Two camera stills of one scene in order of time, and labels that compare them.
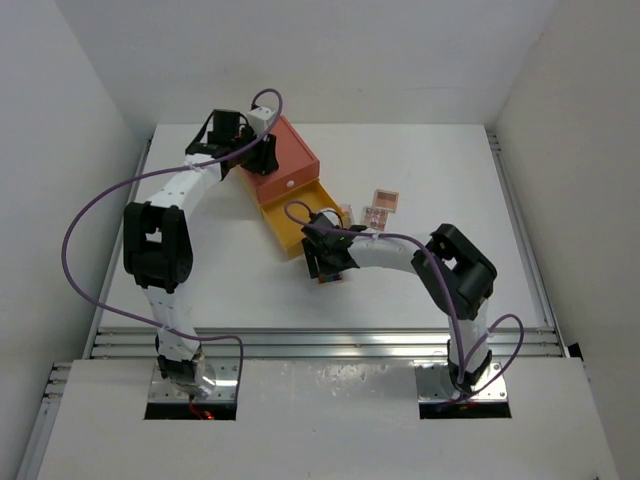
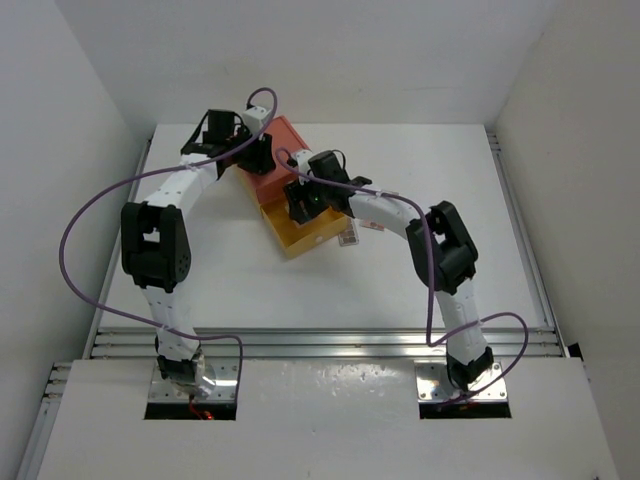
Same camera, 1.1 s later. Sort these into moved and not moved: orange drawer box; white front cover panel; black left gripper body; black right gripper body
Moved: black right gripper body
Not moved: orange drawer box; black left gripper body; white front cover panel
